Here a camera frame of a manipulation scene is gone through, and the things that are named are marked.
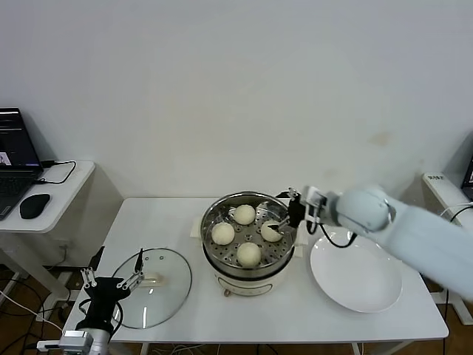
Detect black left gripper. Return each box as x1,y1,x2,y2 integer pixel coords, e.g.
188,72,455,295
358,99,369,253
75,246,145,332

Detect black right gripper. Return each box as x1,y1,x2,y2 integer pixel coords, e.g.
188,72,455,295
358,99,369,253
266,188,307,234

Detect white steamed baozi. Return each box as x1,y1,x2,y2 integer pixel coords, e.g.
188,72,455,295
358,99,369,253
260,220,284,243
211,222,237,246
236,242,262,268
234,204,256,226

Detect round glass pot lid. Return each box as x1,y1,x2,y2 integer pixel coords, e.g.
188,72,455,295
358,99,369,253
111,248,193,329

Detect perforated stainless steamer basket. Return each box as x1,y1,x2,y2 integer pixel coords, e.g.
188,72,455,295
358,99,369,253
202,191,299,277

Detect cream electric cooker pot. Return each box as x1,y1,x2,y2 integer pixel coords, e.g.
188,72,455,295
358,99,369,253
190,216,310,298

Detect white side table with laptop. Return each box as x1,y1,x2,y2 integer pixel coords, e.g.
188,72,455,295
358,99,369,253
0,160,97,308

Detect round white plate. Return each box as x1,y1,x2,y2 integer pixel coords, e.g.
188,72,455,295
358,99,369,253
310,231,404,314

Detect black computer mouse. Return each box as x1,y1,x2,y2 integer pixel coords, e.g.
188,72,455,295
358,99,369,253
19,193,52,219

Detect black open laptop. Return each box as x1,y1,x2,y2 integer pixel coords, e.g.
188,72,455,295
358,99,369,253
0,107,45,221

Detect white side table with label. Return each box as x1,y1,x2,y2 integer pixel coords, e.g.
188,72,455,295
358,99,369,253
423,172,473,328

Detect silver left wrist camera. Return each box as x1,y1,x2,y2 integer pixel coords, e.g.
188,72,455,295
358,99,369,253
58,330,92,354

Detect white cable bundle under table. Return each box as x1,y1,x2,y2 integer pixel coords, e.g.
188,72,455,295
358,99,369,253
151,343,208,355

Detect white floor cable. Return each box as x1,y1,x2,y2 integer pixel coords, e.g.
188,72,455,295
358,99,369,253
0,288,64,330

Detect black laptop cable with plugs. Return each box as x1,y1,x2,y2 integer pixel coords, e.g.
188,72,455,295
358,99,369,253
35,159,78,185

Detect white power cable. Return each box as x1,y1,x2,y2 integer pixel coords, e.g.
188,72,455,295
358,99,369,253
443,202,473,219

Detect black cable with adapter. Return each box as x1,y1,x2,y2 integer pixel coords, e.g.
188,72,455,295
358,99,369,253
449,207,473,225

